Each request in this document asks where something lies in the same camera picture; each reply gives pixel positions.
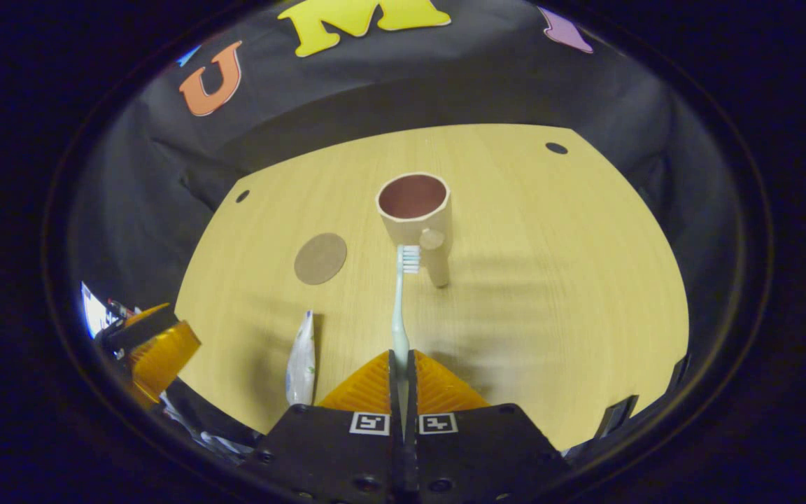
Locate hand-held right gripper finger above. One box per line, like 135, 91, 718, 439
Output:
246, 350, 404, 504
403, 349, 572, 504

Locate white toothbrush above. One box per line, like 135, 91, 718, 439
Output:
390, 244, 423, 424

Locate white toothpaste tube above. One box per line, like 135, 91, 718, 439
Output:
285, 310, 317, 407

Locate brown round coaster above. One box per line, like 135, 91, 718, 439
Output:
294, 232, 348, 286

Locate beige cup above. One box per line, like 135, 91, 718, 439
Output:
375, 172, 454, 289

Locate black backdrop cloth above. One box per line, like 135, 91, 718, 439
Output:
67, 0, 750, 393

